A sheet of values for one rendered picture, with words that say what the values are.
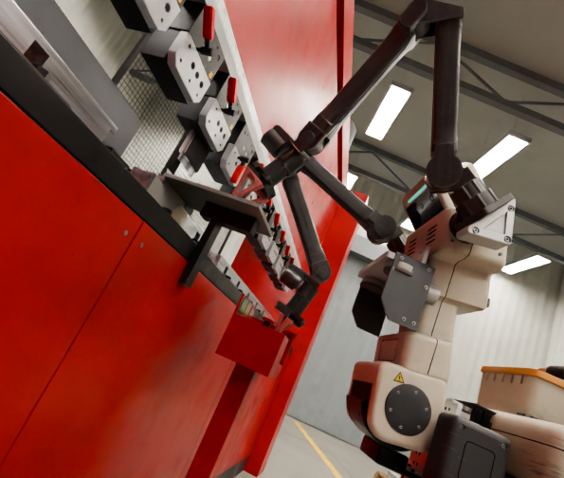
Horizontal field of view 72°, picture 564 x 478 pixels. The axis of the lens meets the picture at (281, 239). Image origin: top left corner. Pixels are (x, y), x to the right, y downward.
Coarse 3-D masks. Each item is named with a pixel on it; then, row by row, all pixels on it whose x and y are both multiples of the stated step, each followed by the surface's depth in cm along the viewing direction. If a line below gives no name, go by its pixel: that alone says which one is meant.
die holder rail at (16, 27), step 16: (0, 0) 50; (0, 16) 50; (16, 16) 52; (16, 32) 53; (32, 32) 55; (32, 48) 58; (48, 48) 58; (48, 64) 58; (64, 64) 61; (64, 80) 62; (64, 96) 63; (80, 96) 65; (80, 112) 66; (96, 112) 69; (96, 128) 71; (112, 128) 74
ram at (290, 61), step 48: (192, 0) 87; (240, 0) 98; (288, 0) 122; (336, 0) 162; (240, 48) 105; (288, 48) 134; (336, 48) 184; (240, 96) 114; (288, 96) 148; (336, 144) 250; (288, 240) 219
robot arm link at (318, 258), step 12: (288, 180) 132; (288, 192) 132; (300, 192) 132; (300, 204) 130; (300, 216) 129; (300, 228) 128; (312, 228) 128; (300, 240) 131; (312, 240) 127; (312, 252) 126; (312, 264) 124; (324, 264) 124
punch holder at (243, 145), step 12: (240, 120) 123; (240, 132) 121; (228, 144) 120; (240, 144) 123; (252, 144) 132; (216, 156) 119; (228, 156) 118; (216, 168) 122; (228, 168) 121; (216, 180) 131; (228, 180) 127
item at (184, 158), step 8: (192, 136) 104; (200, 136) 107; (184, 144) 103; (192, 144) 105; (200, 144) 108; (184, 152) 102; (192, 152) 106; (200, 152) 109; (208, 152) 113; (184, 160) 105; (192, 160) 107; (200, 160) 111; (192, 168) 110
